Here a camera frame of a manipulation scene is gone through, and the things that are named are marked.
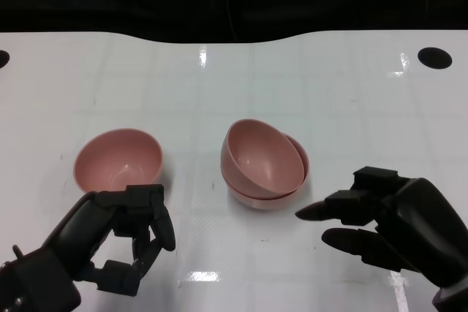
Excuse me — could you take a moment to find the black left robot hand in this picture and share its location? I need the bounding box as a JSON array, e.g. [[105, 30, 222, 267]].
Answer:
[[39, 183, 176, 297]]

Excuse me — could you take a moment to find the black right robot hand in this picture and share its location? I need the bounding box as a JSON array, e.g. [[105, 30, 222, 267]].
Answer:
[[294, 166, 468, 291]]

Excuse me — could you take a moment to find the pink plastic bowl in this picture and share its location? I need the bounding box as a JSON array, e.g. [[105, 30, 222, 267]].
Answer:
[[228, 132, 311, 211], [74, 128, 164, 194], [220, 118, 307, 198]]

